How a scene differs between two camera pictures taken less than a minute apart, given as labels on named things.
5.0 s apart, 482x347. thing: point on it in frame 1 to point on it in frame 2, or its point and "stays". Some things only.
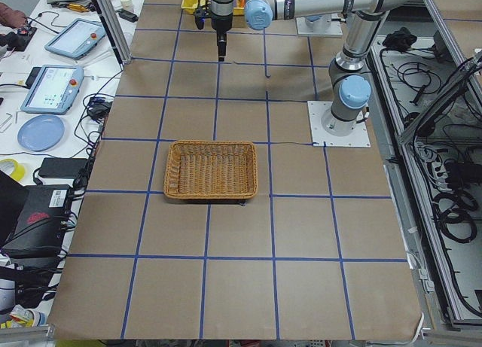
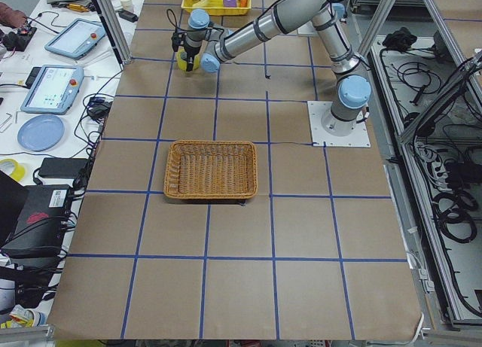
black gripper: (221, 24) to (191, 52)
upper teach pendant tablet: (77, 39) stays
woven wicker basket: (211, 169) stays
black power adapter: (62, 167) stays
